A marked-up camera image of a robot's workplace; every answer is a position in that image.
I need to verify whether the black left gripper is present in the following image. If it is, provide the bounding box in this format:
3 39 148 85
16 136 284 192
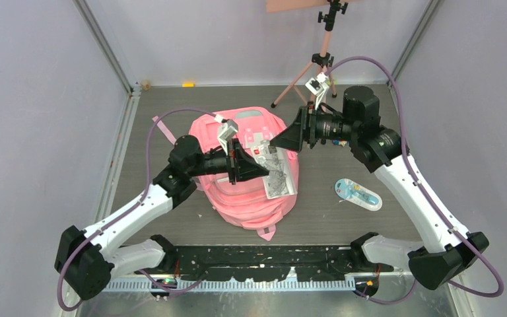
187 138 268 184

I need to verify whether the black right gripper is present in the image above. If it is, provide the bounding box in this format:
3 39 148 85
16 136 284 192
270 102 358 153

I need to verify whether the clear geometry ruler set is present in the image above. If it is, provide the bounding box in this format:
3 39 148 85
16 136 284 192
252 139 297 199

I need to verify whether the pink student backpack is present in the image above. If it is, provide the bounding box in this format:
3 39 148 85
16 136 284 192
152 106 301 242

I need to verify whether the light blue round object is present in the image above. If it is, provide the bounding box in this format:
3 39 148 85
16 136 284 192
334 178 382 211

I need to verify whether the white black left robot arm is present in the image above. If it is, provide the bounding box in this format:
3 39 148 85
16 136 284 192
54 120 269 311

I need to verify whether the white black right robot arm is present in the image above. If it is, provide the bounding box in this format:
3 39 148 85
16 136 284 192
270 73 489 290

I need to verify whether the colourful toy block train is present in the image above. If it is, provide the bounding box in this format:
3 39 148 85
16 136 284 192
332 139 349 147

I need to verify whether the pink tripod stand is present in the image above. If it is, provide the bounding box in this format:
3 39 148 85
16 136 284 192
265 0 364 110

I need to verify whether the small wooden block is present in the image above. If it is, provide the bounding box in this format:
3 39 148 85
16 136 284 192
140 79 152 90

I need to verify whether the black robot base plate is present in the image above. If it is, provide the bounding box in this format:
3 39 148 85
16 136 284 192
135 244 395 283

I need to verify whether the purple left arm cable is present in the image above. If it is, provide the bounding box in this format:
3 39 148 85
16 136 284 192
56 107 228 312

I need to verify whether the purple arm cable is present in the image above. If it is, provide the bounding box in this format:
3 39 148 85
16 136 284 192
325 55 505 306
56 107 228 312

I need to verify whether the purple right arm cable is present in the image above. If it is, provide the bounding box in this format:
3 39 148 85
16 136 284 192
325 55 505 306

